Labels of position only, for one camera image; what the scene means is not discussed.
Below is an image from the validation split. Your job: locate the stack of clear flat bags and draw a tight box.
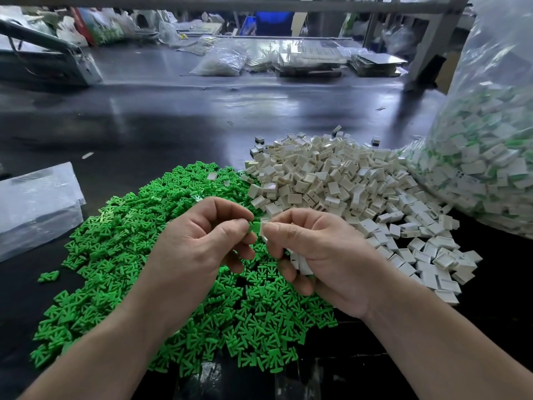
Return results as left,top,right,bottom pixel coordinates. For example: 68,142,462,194
0,161,87,263

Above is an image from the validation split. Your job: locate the clear plastic bag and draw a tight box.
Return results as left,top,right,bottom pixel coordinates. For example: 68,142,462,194
404,0,533,240

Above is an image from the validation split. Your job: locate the person's right forearm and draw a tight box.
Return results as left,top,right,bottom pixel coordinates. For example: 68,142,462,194
362,283,533,400

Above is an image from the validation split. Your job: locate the blue crate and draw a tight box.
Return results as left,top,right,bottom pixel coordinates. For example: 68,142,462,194
242,12,294,37

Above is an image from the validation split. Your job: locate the person's left forearm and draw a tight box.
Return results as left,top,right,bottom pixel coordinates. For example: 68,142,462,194
18,296,180,400

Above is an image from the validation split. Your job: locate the small white plastic part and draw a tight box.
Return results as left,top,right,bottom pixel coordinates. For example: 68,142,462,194
289,252,315,277

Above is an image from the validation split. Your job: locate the grey metal slanted post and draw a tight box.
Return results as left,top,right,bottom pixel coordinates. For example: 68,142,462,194
405,0,471,87

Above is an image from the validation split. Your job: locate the dark flat tray stack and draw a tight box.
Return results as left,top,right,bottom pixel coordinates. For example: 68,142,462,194
348,51,409,77

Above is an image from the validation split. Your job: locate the small clear bag of parts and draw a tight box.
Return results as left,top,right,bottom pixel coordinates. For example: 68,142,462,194
190,46,249,77

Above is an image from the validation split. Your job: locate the grey heat sealer machine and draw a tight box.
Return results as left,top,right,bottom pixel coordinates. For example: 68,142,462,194
0,16,103,87

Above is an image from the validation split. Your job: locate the pile of green plastic clips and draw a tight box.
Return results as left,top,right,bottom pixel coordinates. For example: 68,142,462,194
30,161,338,378

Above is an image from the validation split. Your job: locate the pile of white plastic caps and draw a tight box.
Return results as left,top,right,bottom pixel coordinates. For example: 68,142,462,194
244,133,484,307

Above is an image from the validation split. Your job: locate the person's right hand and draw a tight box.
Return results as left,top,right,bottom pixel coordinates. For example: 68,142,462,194
260,207,401,320

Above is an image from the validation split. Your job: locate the person's left hand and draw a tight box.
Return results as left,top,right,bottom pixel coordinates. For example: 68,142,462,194
133,196,259,330

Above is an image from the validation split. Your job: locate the grey metal horizontal bar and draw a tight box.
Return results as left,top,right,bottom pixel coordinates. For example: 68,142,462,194
0,0,471,15

